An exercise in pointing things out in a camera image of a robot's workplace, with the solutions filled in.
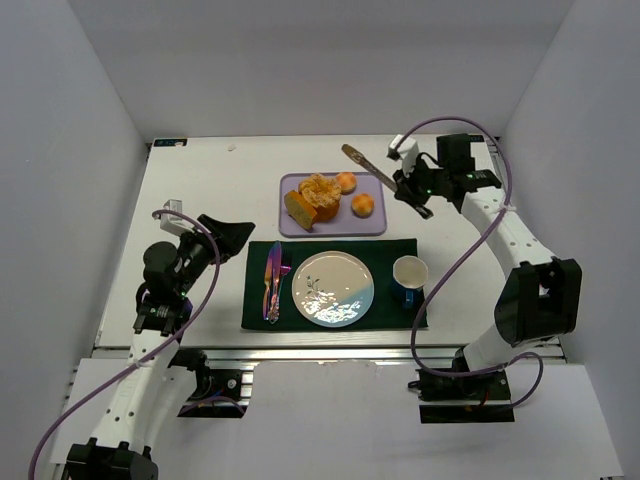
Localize steel tongs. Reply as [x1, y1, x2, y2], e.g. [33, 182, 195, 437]
[341, 144, 433, 220]

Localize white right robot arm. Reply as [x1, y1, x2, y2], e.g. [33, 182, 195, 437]
[388, 134, 582, 372]

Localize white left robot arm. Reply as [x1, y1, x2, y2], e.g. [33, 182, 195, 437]
[64, 208, 255, 479]

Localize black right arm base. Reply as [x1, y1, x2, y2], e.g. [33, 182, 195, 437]
[407, 370, 515, 424]

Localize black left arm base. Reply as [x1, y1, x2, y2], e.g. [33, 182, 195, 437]
[169, 349, 248, 419]

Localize round bun front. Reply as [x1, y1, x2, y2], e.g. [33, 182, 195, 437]
[351, 193, 375, 218]

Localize round bun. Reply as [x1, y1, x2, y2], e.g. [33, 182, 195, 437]
[335, 172, 357, 195]
[351, 193, 375, 218]

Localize round bun rear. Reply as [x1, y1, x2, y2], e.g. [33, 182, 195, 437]
[335, 172, 357, 195]

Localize iridescent fork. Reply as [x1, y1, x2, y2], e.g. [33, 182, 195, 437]
[268, 250, 292, 324]

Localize lavender tray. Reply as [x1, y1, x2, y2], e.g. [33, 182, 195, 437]
[278, 172, 387, 238]

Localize iridescent knife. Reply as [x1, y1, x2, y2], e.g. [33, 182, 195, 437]
[262, 241, 282, 320]

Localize orange crumb-topped cake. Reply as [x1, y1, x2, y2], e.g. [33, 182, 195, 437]
[298, 173, 342, 223]

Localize blue mug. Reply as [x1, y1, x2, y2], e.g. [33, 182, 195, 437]
[390, 255, 429, 309]

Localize white and blue plate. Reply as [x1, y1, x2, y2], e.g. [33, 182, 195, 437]
[291, 251, 375, 329]

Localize dark green placemat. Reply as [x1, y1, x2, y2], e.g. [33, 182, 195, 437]
[241, 238, 417, 333]

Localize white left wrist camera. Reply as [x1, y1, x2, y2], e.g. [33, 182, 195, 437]
[152, 199, 190, 237]

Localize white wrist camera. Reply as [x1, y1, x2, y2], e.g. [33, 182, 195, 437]
[387, 134, 420, 177]
[152, 199, 190, 237]

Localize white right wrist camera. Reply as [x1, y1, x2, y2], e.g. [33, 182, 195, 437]
[387, 134, 420, 177]

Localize aluminium table frame rail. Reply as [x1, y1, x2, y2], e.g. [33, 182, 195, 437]
[91, 342, 566, 365]

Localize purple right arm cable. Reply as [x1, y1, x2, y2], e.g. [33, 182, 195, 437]
[398, 115, 545, 412]

